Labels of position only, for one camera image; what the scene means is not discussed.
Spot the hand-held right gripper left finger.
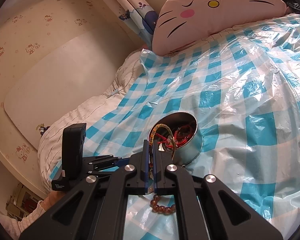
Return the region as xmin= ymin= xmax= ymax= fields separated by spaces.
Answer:
xmin=19 ymin=140 xmax=150 ymax=240

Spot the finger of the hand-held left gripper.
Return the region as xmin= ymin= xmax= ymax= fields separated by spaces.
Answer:
xmin=86 ymin=167 xmax=124 ymax=181
xmin=83 ymin=155 xmax=131 ymax=170

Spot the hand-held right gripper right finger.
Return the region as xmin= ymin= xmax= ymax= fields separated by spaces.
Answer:
xmin=152 ymin=145 xmax=282 ymax=240

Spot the multicoloured woven bracelet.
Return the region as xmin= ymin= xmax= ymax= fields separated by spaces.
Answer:
xmin=150 ymin=123 xmax=181 ymax=159

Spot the red cord bracelet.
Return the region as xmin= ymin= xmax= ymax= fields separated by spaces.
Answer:
xmin=157 ymin=124 xmax=196 ymax=151

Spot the round silver metal tin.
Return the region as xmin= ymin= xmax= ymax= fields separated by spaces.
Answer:
xmin=148 ymin=112 xmax=204 ymax=166

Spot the amber bead bracelet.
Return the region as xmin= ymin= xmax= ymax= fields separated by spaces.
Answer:
xmin=149 ymin=155 xmax=177 ymax=215

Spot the person's left forearm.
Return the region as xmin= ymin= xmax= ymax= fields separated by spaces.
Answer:
xmin=0 ymin=192 xmax=63 ymax=240

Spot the white striped duvet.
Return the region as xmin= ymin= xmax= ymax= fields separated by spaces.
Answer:
xmin=37 ymin=50 xmax=150 ymax=195

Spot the white bookshelf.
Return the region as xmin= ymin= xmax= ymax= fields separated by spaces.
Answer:
xmin=6 ymin=182 xmax=46 ymax=218

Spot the white rounded board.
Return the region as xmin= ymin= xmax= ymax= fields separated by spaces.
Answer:
xmin=4 ymin=26 xmax=140 ymax=151

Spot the blue white checked plastic sheet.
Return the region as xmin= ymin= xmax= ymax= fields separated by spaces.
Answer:
xmin=50 ymin=12 xmax=300 ymax=240

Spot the blue patterned curtain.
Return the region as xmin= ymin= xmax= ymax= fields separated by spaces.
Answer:
xmin=97 ymin=0 xmax=161 ymax=46

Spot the pink cat face pillow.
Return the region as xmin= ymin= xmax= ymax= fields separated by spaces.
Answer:
xmin=152 ymin=0 xmax=287 ymax=57

